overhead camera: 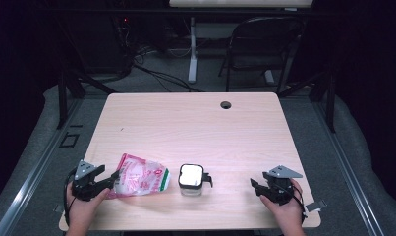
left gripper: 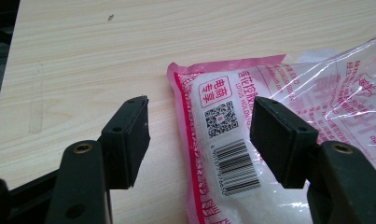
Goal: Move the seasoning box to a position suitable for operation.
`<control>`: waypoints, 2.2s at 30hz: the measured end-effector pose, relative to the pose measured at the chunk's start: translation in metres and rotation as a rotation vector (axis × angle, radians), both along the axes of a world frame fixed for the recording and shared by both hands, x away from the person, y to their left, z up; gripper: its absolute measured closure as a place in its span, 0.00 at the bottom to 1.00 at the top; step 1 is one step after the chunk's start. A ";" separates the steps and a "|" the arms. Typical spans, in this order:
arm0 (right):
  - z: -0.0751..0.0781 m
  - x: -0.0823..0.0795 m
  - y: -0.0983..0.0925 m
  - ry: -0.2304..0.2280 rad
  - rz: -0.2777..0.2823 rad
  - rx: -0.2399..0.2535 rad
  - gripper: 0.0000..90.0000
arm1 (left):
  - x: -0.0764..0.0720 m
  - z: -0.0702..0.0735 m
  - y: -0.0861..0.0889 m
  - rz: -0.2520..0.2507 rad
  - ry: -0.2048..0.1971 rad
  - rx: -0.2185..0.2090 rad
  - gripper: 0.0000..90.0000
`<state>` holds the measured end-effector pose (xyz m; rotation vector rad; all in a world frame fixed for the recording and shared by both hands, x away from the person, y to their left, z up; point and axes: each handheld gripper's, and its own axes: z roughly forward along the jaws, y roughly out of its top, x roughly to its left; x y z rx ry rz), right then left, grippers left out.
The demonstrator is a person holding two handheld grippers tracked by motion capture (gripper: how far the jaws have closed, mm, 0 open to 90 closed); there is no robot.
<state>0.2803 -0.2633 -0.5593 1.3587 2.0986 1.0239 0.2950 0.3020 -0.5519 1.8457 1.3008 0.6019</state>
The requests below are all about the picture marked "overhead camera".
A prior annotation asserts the pink clear bag of granules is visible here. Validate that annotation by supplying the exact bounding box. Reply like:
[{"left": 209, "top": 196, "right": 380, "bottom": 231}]
[{"left": 106, "top": 152, "right": 171, "bottom": 200}]

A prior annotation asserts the black floor cable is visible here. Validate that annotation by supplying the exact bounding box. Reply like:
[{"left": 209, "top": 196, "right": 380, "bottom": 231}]
[{"left": 132, "top": 62, "right": 203, "bottom": 93}]

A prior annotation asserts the hand-held gripper cable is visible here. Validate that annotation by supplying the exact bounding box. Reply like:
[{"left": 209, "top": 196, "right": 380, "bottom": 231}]
[
  {"left": 292, "top": 184, "right": 309, "bottom": 224},
  {"left": 63, "top": 168, "right": 78, "bottom": 227}
]

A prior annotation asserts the right hand-held gripper cable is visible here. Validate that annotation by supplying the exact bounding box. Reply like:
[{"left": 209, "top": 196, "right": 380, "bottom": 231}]
[{"left": 292, "top": 184, "right": 309, "bottom": 224}]

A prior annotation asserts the person's left hand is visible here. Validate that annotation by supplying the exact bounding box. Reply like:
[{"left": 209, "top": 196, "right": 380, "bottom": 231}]
[{"left": 66, "top": 188, "right": 111, "bottom": 230}]

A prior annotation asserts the white desk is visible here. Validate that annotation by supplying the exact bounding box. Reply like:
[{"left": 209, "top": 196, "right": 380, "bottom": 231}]
[{"left": 168, "top": 0, "right": 314, "bottom": 86}]

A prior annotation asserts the clear jar with black lid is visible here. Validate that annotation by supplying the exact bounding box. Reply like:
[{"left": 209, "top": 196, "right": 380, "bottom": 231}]
[{"left": 178, "top": 163, "right": 214, "bottom": 197}]

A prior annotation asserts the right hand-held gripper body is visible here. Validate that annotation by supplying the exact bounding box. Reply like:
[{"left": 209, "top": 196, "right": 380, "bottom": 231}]
[{"left": 262, "top": 165, "right": 303, "bottom": 207}]

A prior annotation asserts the black metal frame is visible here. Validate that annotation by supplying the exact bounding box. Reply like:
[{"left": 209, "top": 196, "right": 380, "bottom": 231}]
[
  {"left": 56, "top": 69, "right": 119, "bottom": 130},
  {"left": 278, "top": 69, "right": 337, "bottom": 134}
]

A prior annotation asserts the black folding chair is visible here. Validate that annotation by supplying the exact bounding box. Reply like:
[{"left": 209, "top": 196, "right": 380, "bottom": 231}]
[{"left": 218, "top": 16, "right": 304, "bottom": 95}]

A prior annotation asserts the dark equipment cabinet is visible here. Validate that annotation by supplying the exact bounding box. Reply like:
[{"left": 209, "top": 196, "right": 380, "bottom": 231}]
[{"left": 63, "top": 12, "right": 135, "bottom": 75}]

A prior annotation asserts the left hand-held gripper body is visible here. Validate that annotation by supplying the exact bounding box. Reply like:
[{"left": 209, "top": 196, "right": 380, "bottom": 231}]
[{"left": 71, "top": 159, "right": 103, "bottom": 202}]

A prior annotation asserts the person's right hand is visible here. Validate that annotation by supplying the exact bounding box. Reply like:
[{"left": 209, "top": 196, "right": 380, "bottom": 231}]
[{"left": 259, "top": 179, "right": 307, "bottom": 230}]

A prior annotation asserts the aluminium floor rail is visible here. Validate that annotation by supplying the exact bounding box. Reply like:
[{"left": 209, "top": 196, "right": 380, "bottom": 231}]
[
  {"left": 0, "top": 97, "right": 85, "bottom": 236},
  {"left": 311, "top": 100, "right": 385, "bottom": 236}
]

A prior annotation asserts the left hand-held gripper cable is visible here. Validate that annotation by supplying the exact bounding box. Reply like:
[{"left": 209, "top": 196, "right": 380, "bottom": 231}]
[{"left": 63, "top": 168, "right": 78, "bottom": 227}]

